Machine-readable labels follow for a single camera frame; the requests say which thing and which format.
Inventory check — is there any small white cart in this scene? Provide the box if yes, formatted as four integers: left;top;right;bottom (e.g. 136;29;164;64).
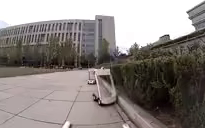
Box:
86;68;97;85

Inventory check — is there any large white cart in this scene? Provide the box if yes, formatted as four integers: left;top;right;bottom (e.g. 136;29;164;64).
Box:
91;68;118;106

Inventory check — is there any row of trees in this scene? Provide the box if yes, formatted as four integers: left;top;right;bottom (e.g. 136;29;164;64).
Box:
0;37;112;70

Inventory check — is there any green hedge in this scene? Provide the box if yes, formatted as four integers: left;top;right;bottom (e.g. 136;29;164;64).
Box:
110;37;205;128

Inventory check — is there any large curved grey building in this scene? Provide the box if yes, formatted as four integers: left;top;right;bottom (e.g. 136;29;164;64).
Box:
0;14;117;67

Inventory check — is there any grey concrete kerb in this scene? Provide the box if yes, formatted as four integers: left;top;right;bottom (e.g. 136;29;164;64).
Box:
115;94;171;128

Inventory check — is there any grey slab paved plaza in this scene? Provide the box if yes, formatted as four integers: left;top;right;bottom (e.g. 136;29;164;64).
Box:
0;68;138;128

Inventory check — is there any long low building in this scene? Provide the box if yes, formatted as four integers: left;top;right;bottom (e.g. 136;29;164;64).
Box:
149;25;205;52

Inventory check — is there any grass strip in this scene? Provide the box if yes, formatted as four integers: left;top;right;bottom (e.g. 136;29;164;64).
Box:
0;64;72;80

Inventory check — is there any tall grey building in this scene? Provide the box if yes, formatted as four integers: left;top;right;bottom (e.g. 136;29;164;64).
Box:
186;0;205;32

